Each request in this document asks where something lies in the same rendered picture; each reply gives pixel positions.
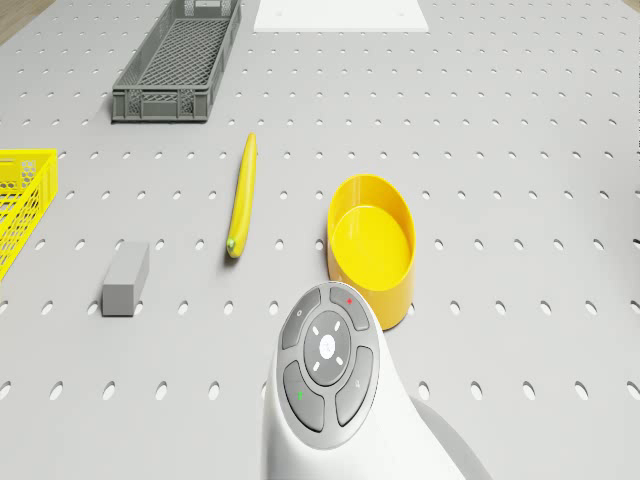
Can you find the yellow basket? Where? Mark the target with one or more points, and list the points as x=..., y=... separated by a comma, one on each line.
x=45, y=175

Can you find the dark grey basket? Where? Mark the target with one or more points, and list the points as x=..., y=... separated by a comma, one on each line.
x=160, y=107

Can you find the grey cube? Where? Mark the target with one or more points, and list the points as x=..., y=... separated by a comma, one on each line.
x=125, y=280

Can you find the banana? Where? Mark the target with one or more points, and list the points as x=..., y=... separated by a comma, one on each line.
x=245, y=200

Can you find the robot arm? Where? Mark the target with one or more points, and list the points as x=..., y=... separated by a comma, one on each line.
x=325, y=400

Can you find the white board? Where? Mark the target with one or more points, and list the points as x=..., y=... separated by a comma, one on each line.
x=340, y=15

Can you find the yellow bowl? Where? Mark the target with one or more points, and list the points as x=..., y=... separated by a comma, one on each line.
x=372, y=245

